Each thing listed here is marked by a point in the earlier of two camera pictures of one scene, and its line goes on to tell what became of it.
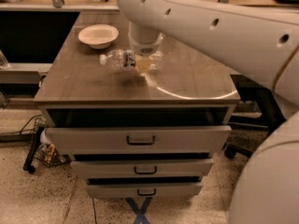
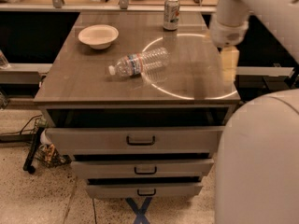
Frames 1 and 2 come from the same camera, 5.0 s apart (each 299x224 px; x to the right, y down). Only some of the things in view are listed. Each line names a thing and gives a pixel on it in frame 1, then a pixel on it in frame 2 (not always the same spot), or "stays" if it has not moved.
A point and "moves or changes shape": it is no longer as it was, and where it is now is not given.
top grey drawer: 139,140 stays
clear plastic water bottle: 127,60 moves or changes shape
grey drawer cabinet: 137,134 stays
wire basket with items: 48,154 stays
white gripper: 146,49 to 228,34
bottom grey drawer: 140,190 stays
